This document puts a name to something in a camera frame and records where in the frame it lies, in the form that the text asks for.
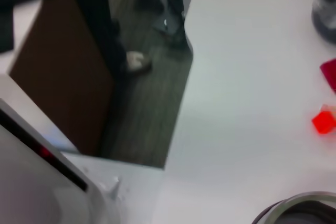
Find glass teacup with black sleeve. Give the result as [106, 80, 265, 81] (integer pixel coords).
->
[250, 191, 336, 224]
[311, 0, 336, 44]

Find white person shoe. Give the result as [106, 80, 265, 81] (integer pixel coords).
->
[125, 50, 153, 72]

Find person leg dark trousers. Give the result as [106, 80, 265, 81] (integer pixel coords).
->
[67, 0, 129, 83]

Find brown wooden panel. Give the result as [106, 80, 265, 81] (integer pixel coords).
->
[7, 0, 116, 156]

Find orange-red small square brick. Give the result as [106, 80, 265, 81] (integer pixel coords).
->
[311, 108, 336, 136]

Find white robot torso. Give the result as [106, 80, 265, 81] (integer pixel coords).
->
[0, 73, 127, 224]

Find dark red long brick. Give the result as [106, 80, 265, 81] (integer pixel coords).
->
[319, 58, 336, 91]

